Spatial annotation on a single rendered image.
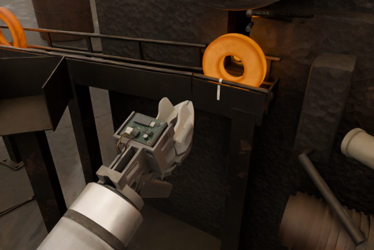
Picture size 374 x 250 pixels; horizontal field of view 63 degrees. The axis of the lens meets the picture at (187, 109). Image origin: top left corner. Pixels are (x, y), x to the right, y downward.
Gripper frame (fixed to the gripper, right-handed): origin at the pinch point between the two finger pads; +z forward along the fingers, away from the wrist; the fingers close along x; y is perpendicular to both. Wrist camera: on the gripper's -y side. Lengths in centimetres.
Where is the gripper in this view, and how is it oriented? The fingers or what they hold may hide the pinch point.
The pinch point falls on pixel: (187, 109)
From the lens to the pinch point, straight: 55.0
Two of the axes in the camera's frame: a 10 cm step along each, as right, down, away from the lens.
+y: -1.5, -6.8, -7.2
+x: -8.7, -2.5, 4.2
